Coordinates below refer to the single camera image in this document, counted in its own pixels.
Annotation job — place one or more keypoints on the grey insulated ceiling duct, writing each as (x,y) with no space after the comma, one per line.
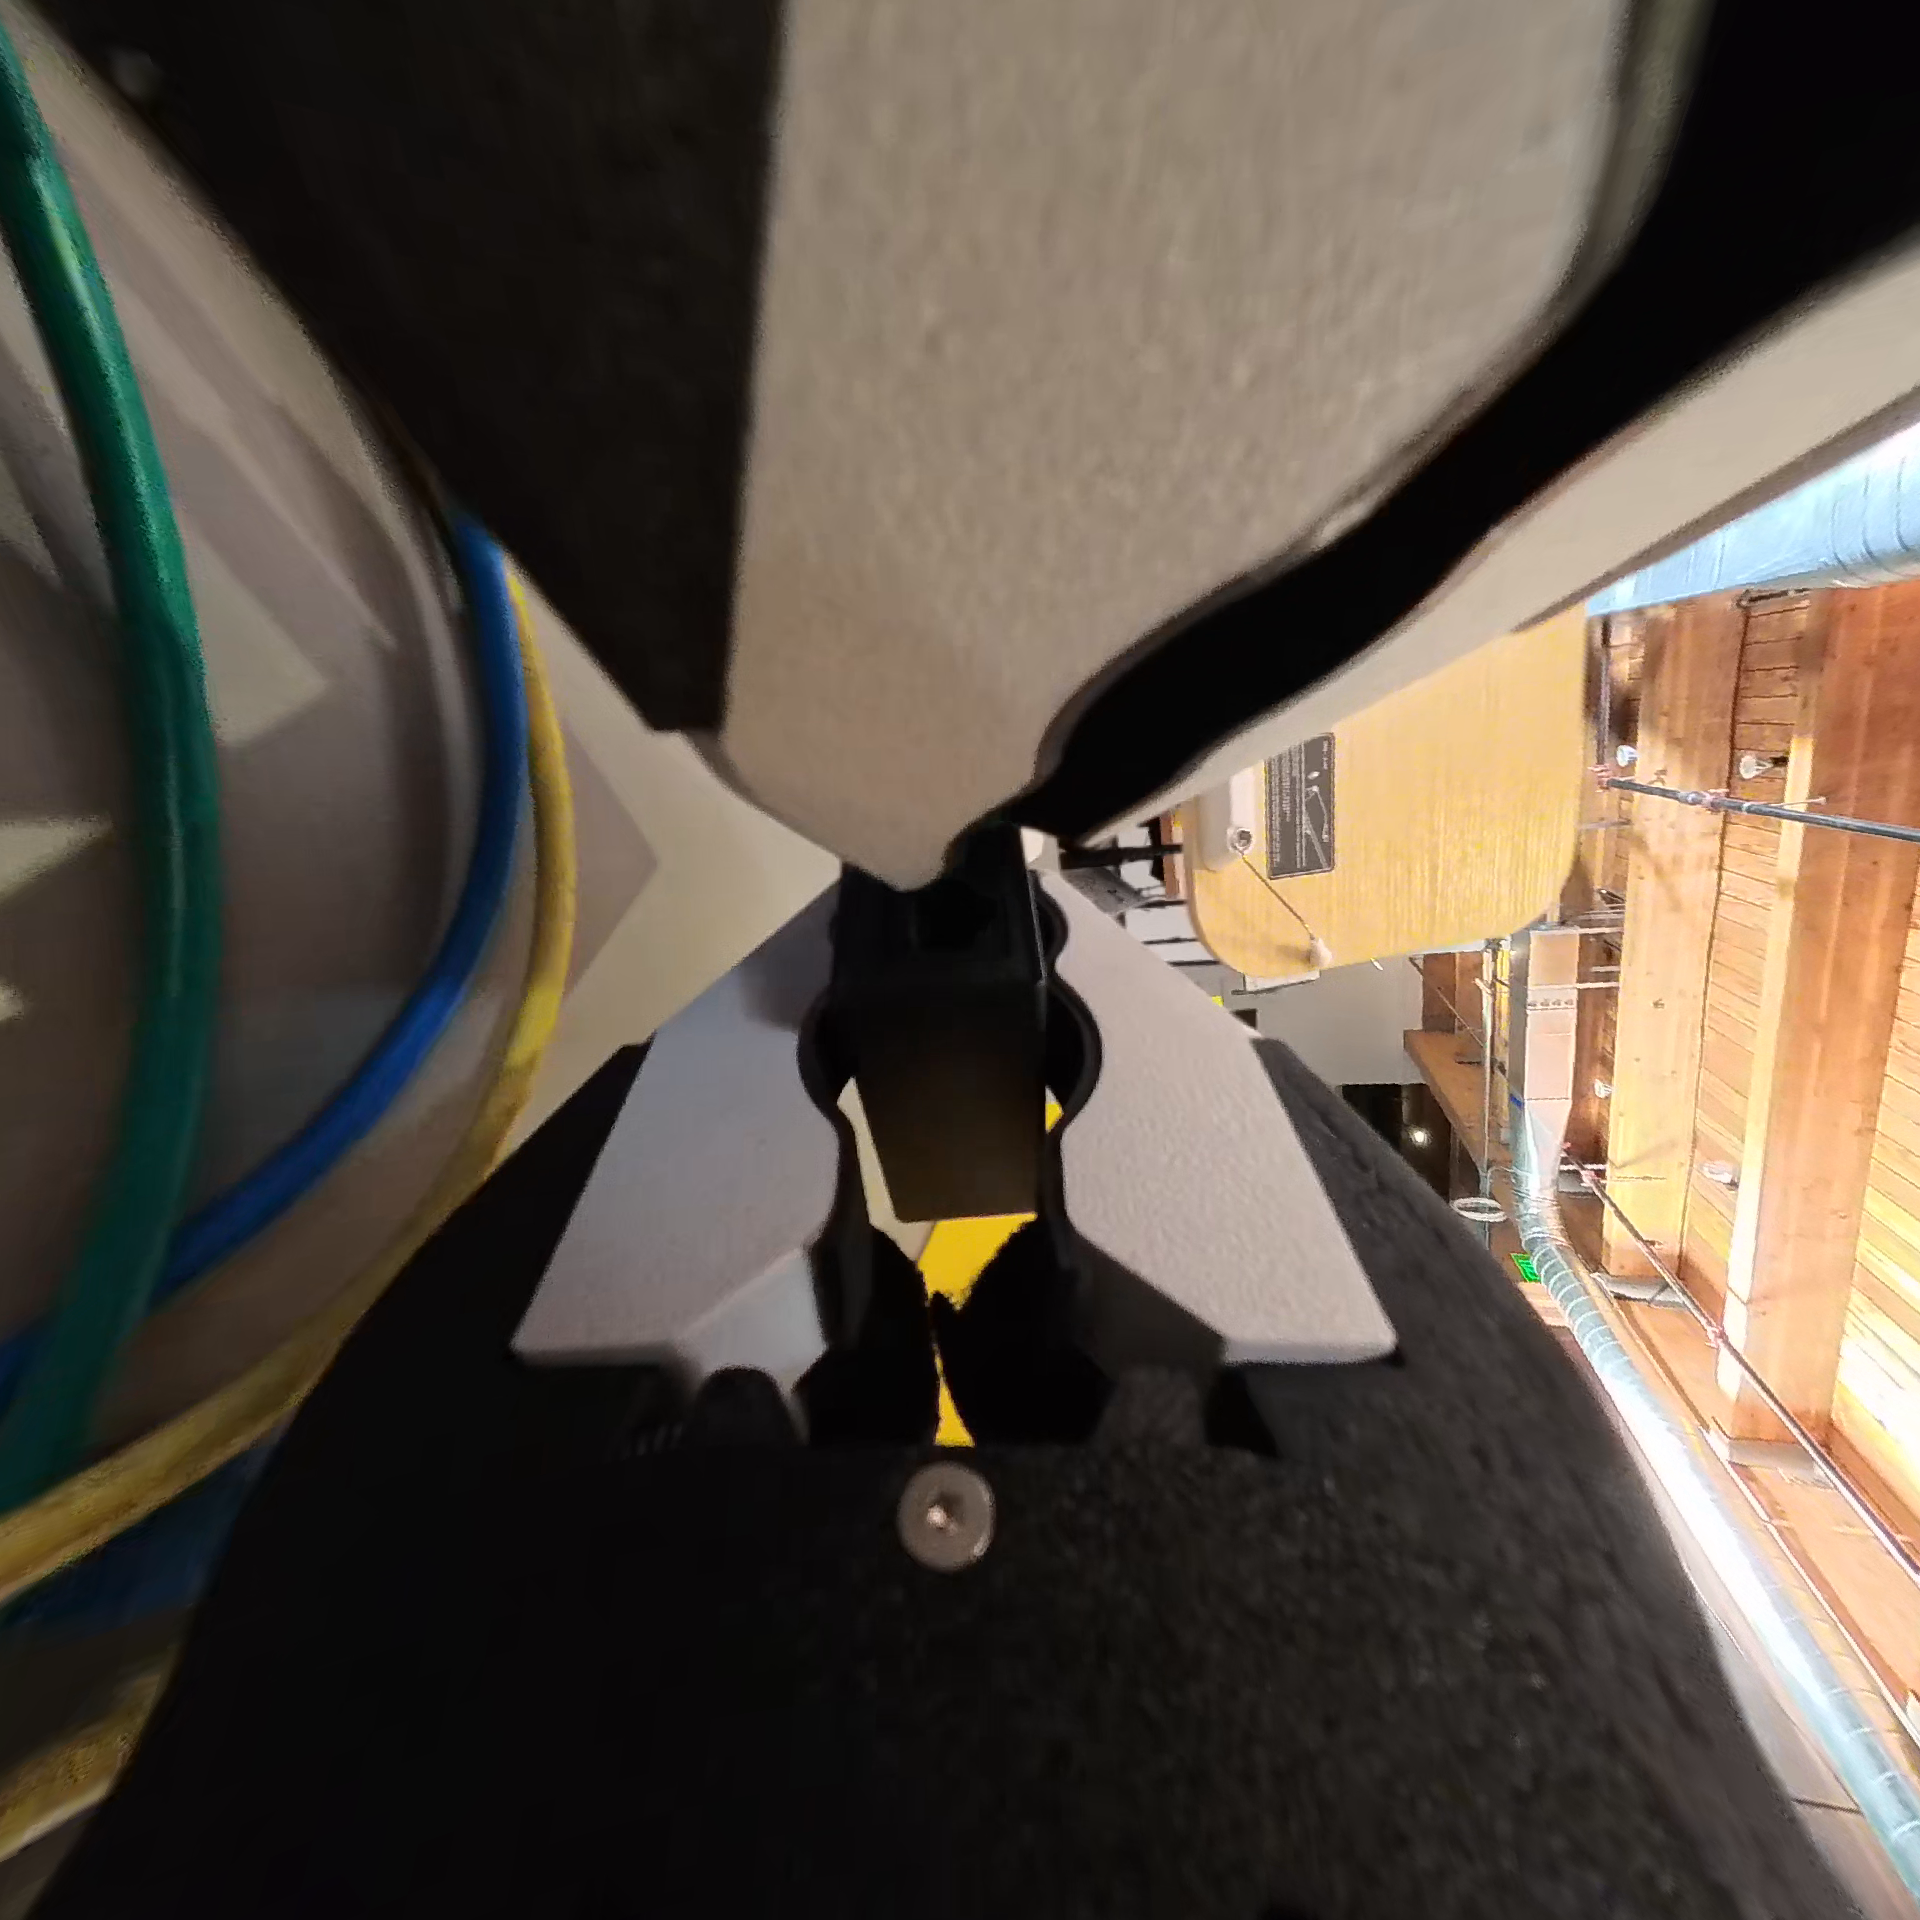
(1800,523)

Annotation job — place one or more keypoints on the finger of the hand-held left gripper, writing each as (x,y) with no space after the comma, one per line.
(1650,510)
(1125,375)

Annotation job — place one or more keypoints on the black ethernet port hub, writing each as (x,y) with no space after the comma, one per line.
(960,1109)

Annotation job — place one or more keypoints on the wooden board tilting stand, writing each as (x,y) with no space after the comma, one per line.
(1441,797)

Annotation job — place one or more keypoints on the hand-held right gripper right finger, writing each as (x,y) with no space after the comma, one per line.
(1214,1184)

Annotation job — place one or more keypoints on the silver ventilation duct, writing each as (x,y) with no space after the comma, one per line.
(1724,1529)

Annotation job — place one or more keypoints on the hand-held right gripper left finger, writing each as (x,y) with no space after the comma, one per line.
(690,1201)

